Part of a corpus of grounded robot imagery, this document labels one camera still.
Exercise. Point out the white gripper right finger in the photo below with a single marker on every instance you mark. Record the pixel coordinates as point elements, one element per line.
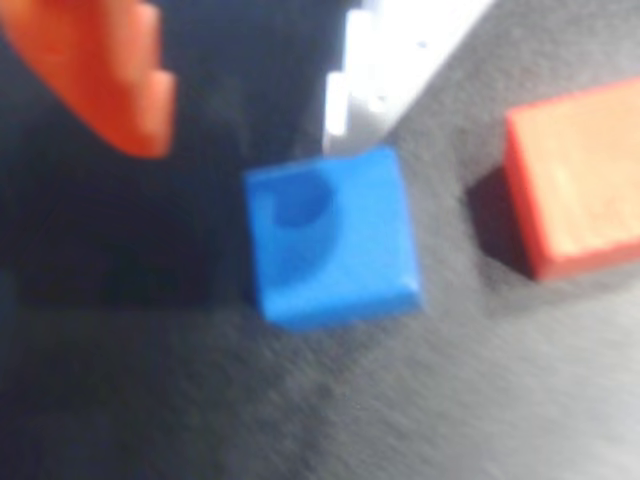
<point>385,55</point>

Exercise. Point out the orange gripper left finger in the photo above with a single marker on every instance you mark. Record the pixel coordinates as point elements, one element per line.
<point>105,75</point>

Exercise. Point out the blue cube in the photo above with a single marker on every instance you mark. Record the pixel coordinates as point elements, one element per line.
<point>332,240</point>

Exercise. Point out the orange-red block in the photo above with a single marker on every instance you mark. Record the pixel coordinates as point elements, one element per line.
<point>580,185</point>

